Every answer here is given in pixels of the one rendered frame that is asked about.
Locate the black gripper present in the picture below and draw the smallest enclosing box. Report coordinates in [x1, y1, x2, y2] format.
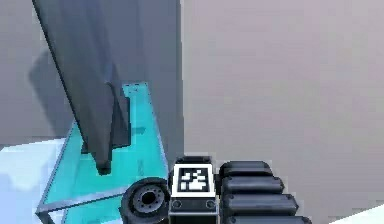
[119, 176, 172, 224]

